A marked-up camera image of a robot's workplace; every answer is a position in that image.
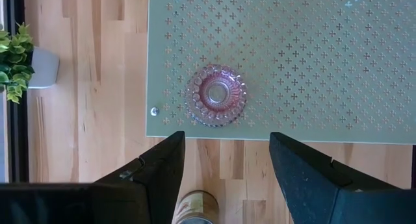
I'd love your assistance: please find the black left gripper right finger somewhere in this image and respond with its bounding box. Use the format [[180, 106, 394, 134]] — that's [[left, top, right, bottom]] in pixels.
[[268, 132, 416, 224]]

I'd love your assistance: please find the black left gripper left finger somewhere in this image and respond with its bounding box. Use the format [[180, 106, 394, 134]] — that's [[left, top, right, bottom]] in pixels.
[[90, 131, 186, 224]]

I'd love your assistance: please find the metal candle tin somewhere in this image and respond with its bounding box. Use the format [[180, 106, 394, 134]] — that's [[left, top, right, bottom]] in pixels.
[[171, 190, 220, 224]]

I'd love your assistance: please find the pink glass candle holder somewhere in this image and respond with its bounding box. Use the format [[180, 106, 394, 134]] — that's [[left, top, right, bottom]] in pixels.
[[184, 64, 248, 127]]

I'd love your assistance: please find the green perforated metal shelf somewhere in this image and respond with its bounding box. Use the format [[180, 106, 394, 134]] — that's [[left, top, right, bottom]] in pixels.
[[145, 0, 416, 145]]

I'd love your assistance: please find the green plant in white pot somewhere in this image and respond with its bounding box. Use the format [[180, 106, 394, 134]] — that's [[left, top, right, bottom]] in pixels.
[[0, 22, 61, 105]]

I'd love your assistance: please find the black aluminium table frame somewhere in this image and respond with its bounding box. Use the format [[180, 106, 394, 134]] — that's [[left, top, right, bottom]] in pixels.
[[5, 0, 30, 183]]

